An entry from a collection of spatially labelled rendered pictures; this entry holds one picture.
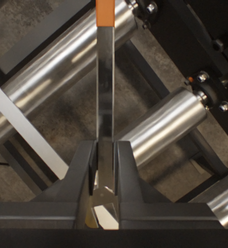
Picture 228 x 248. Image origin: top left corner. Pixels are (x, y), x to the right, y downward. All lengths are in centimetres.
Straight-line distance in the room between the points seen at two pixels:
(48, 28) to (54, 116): 89
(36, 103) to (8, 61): 22
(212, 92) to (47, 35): 50
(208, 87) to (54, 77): 38
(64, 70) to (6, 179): 136
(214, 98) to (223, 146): 110
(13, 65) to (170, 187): 131
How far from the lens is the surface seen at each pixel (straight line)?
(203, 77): 49
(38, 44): 66
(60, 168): 49
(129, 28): 51
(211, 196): 61
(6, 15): 172
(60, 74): 48
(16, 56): 68
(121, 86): 137
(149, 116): 48
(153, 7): 51
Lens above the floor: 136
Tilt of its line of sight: 84 degrees down
